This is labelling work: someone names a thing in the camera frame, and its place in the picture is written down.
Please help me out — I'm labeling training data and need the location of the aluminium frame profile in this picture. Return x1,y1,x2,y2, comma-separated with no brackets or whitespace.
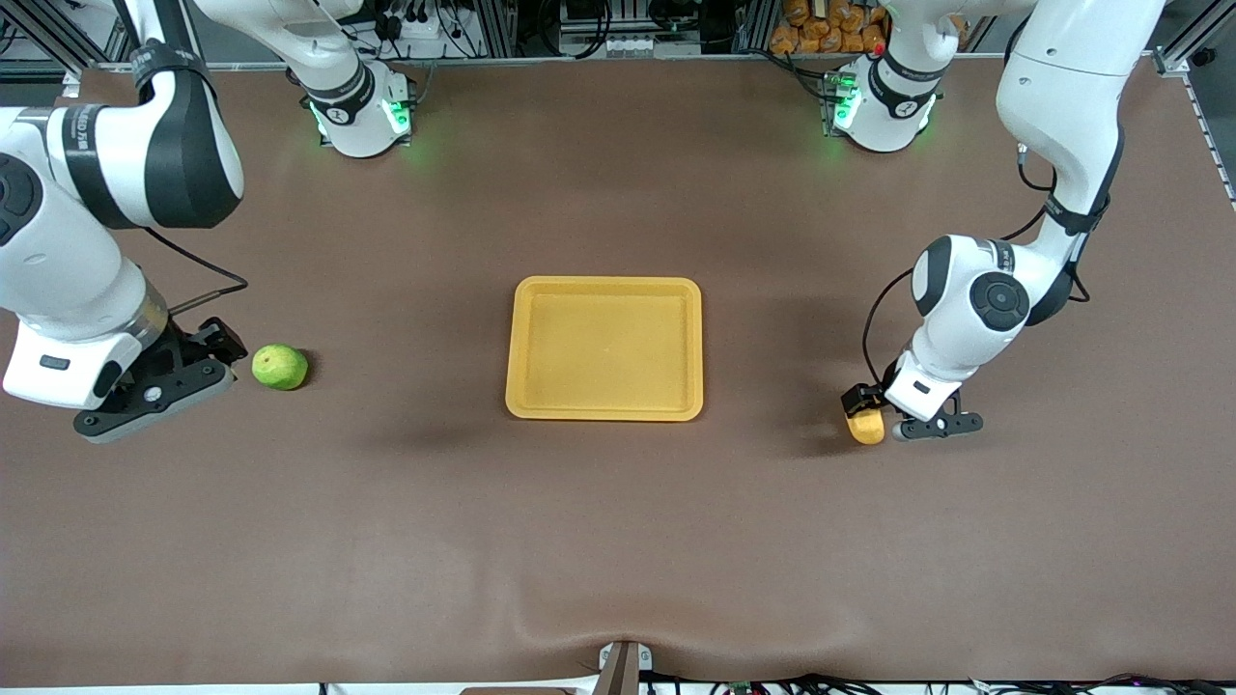
0,0,146,70

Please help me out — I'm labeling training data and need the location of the yellow plastic tray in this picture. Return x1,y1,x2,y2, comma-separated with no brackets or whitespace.
505,276,704,423

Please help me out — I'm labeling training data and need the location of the bag of orange buns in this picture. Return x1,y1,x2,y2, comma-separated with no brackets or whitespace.
770,0,890,56

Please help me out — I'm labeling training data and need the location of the green apple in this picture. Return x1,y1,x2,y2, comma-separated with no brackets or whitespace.
252,345,310,392

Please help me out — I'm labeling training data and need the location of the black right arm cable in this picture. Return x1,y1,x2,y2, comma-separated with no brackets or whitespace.
143,226,250,317

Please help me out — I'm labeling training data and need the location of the white power strip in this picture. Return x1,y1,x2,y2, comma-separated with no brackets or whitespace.
375,10,464,45

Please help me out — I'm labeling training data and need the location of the white connector block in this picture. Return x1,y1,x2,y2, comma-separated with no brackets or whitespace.
560,34,660,59

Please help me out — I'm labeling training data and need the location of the metal table clamp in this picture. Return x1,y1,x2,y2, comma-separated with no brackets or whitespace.
597,640,654,695

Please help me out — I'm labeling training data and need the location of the large table cover mat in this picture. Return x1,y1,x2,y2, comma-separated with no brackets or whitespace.
0,54,1236,689

